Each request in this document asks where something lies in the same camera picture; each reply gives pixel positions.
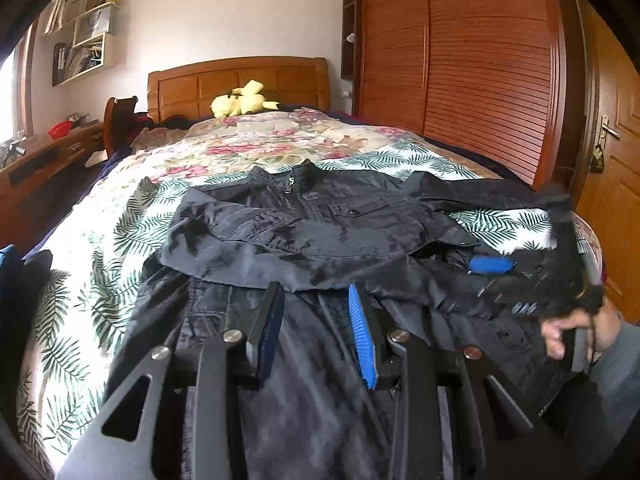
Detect black jacket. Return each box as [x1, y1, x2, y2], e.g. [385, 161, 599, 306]
[107, 162, 567, 479]

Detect grey sleeve forearm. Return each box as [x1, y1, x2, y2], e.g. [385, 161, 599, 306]
[544, 322, 639, 479]

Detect blue folded clothes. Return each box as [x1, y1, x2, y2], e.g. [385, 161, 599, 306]
[1, 245, 52, 363]

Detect person's right hand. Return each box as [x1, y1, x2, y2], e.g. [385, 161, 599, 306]
[540, 294, 623, 361]

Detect palm leaf bedspread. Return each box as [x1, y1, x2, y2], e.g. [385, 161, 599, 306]
[14, 136, 601, 476]

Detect floral quilt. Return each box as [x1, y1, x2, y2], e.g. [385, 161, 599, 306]
[130, 106, 501, 181]

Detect wooden louvered wardrobe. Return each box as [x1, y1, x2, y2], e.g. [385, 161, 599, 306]
[342, 0, 585, 188]

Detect yellow plush toy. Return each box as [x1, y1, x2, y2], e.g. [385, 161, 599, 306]
[210, 80, 279, 118]

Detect wooden headboard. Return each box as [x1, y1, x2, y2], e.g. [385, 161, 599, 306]
[148, 56, 331, 122]

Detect wooden chair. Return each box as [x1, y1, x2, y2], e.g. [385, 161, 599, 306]
[102, 96, 138, 157]

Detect long wooden desk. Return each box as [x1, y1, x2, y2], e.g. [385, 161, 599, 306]
[0, 122, 104, 254]

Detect red bowl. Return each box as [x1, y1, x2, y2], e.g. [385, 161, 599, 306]
[48, 120, 73, 141]

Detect metal door handle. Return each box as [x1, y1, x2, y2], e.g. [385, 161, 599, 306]
[599, 115, 620, 151]

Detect white wall shelf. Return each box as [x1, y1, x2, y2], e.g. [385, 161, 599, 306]
[43, 0, 120, 87]

